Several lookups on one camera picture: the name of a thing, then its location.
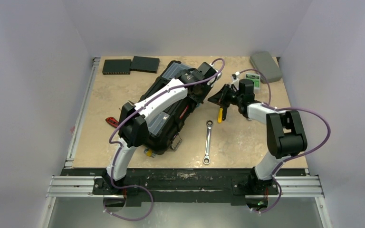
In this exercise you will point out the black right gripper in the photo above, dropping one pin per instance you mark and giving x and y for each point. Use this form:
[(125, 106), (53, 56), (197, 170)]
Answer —
[(227, 98)]

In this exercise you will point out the black plastic toolbox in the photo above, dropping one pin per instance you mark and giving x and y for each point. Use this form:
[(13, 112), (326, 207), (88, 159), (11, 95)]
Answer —
[(170, 110)]

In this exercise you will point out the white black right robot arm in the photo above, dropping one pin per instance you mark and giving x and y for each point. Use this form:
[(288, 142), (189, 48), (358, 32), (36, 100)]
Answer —
[(285, 133)]

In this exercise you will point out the small black adjustable wrench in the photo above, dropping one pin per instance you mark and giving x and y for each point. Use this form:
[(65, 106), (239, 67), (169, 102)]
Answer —
[(224, 113)]

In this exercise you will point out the green white bit box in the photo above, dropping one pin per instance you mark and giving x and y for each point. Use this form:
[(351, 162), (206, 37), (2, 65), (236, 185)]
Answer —
[(256, 80)]

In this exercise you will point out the grey plastic case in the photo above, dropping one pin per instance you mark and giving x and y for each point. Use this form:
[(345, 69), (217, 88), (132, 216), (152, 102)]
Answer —
[(264, 62)]

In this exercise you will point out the silver ratchet wrench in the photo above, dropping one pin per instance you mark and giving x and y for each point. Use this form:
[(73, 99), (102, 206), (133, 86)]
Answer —
[(206, 160)]

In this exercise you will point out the black flat box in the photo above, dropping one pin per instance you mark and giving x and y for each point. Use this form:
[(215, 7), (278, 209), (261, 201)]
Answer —
[(145, 64)]

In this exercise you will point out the yellow handled screwdriver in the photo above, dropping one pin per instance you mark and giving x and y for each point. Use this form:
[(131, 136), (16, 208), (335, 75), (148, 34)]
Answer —
[(220, 115)]

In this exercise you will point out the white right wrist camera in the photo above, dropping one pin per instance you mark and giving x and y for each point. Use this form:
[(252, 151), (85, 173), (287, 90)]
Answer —
[(235, 78)]

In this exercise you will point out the black network switch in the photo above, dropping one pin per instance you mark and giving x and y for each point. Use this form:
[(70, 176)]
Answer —
[(116, 67)]

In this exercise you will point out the red black wire stripper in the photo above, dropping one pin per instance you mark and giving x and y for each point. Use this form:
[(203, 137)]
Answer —
[(112, 121)]

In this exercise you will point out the aluminium frame rail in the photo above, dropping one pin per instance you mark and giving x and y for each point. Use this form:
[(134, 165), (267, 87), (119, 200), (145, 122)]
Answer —
[(75, 186)]

